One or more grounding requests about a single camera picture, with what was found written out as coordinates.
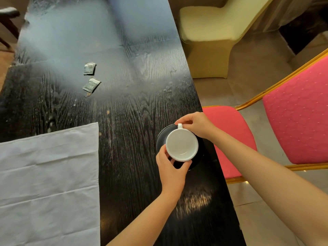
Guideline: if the white cloth napkin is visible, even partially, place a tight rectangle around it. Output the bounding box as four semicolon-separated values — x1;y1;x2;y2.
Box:
0;122;101;246

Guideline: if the black saucer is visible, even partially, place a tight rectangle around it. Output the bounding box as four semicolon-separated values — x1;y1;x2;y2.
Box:
156;124;205;170

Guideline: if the dark wooden chair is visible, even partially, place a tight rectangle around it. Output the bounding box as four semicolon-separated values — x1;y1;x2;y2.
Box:
0;7;21;53

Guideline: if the person's right hand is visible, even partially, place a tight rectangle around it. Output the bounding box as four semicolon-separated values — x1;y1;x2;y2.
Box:
175;112;218;140

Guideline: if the person's left hand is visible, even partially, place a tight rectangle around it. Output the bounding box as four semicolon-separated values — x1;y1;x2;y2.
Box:
156;145;193;196

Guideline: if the white ceramic cup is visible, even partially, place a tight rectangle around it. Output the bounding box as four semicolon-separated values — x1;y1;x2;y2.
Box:
166;123;199;162

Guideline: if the cream covered chair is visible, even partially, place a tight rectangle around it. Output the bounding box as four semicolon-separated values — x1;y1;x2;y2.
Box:
179;0;276;79

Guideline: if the pink chair with gold frame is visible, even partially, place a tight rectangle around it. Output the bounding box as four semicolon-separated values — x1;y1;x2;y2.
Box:
202;49;328;184

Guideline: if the small grey sachet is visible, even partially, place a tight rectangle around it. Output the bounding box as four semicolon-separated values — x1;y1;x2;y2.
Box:
84;63;97;76
83;78;101;93

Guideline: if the person's right forearm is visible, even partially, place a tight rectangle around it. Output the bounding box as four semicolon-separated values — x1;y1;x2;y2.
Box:
211;127;328;246

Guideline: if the person's left forearm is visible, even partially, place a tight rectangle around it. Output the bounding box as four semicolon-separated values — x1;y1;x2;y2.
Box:
107;191;180;246

